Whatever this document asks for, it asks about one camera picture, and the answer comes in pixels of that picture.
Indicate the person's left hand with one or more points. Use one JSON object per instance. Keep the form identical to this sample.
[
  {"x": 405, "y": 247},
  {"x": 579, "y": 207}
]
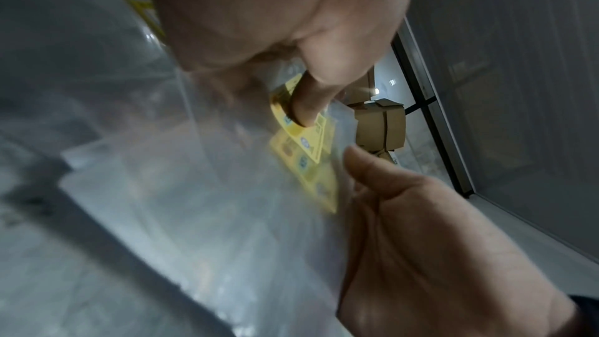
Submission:
[{"x": 262, "y": 6}]

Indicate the person's right hand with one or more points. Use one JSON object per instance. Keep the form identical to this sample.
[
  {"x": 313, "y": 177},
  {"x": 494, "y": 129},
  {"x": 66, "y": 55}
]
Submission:
[{"x": 435, "y": 261}]

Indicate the bag pack with green label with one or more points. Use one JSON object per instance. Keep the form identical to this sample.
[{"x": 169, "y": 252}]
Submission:
[{"x": 234, "y": 198}]

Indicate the heap of tilted cardboard boxes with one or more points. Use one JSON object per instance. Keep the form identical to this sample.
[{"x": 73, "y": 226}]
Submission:
[{"x": 379, "y": 124}]

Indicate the black marker wristband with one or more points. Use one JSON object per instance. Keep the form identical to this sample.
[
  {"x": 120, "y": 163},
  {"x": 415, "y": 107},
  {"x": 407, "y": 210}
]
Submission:
[{"x": 587, "y": 317}]

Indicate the grey table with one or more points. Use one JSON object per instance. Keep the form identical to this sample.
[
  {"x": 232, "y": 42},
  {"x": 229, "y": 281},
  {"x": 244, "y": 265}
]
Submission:
[{"x": 46, "y": 272}]

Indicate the black metal frame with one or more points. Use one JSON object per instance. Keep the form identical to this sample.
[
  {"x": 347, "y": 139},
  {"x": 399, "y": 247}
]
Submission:
[{"x": 435, "y": 117}]

